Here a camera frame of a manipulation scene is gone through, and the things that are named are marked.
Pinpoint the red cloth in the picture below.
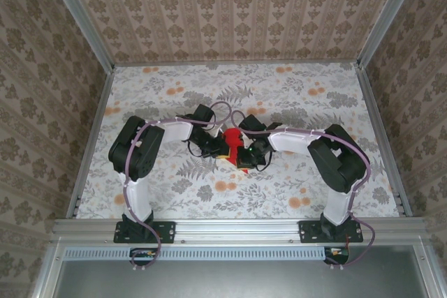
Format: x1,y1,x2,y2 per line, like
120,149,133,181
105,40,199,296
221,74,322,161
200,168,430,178
221,128,252,175

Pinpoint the wide aluminium mounting beam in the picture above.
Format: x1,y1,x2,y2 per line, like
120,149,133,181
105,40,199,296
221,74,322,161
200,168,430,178
52,217,429,246

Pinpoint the grey metal panel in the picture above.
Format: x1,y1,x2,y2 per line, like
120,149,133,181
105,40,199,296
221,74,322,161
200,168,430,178
55,259,429,298

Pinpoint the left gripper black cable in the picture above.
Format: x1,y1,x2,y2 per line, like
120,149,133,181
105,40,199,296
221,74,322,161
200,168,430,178
186,139,217,159

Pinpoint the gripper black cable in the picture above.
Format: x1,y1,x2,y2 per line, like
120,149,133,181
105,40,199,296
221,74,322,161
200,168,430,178
186,139,217,159
251,151,274,172

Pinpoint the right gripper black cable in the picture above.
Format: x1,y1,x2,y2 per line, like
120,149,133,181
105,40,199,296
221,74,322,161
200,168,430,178
251,151,274,172

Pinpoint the thin aluminium table rail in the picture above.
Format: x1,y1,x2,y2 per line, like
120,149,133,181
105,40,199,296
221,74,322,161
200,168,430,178
113,61,359,68

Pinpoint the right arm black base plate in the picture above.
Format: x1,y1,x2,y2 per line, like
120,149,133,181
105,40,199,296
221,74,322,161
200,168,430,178
299,220,364,244

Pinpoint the grey slotted cable duct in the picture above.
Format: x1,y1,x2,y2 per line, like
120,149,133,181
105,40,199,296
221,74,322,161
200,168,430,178
64,246,350,261

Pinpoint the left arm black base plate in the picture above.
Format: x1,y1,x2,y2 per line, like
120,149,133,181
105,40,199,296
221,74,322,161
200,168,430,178
113,220,177,244

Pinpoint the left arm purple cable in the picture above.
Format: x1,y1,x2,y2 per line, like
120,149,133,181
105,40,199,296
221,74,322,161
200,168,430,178
122,101,233,273

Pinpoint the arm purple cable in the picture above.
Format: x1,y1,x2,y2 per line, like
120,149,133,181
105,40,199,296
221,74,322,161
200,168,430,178
122,101,233,273
230,109,376,273

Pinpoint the aluminium table side rail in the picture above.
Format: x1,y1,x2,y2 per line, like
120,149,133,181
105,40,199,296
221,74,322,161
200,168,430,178
354,62,415,218
66,66,117,219

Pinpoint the black cable port with connectors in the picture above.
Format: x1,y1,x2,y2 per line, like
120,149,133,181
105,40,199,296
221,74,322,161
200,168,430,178
129,247,159,267
323,245,351,266

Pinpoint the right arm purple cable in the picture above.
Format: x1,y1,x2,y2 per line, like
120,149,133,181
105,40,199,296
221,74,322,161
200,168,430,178
230,109,376,273

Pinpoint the aluminium frame post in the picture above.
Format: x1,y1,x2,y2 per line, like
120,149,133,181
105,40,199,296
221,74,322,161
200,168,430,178
356,0,426,68
41,0,116,71

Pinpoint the aluminium cabinet frame bar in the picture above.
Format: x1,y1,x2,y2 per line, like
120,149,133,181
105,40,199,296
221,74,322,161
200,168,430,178
30,238,67,298
411,241,445,298

